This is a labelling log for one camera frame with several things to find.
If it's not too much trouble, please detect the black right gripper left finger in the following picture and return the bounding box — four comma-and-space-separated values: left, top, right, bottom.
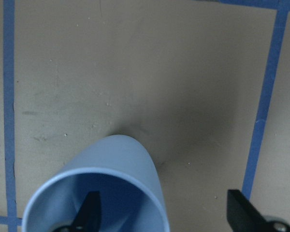
71, 191, 101, 232

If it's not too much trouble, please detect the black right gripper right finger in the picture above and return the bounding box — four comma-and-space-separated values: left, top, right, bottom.
227, 189, 280, 232

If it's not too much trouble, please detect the blue cup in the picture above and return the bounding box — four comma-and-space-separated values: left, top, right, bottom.
22, 135, 170, 232

